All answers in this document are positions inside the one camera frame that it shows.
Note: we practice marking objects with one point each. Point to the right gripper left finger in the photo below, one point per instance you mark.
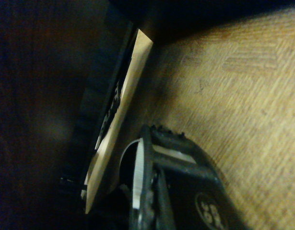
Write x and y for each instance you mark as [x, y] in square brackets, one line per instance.
[138, 172]

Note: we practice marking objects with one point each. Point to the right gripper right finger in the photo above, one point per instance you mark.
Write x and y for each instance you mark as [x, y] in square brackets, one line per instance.
[176, 141]

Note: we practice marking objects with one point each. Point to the black shoe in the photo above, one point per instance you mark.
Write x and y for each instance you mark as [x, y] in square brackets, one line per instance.
[126, 167]

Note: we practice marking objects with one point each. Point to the brown shoe rack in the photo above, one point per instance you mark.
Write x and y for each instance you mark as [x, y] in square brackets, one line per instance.
[41, 95]

